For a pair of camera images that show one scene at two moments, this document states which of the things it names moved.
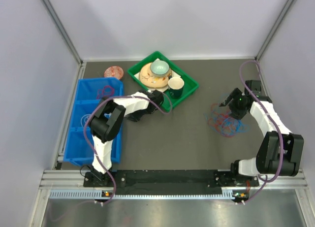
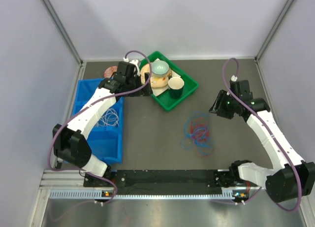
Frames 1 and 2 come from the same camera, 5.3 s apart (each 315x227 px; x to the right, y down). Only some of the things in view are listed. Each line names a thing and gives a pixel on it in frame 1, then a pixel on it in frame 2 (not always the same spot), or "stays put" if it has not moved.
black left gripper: x=134 y=116 → x=145 y=91
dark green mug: x=175 y=84 stays put
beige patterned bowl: x=148 y=79 stays put
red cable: x=220 y=122 → x=199 y=129
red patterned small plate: x=113 y=71 stays put
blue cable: x=220 y=118 → x=197 y=132
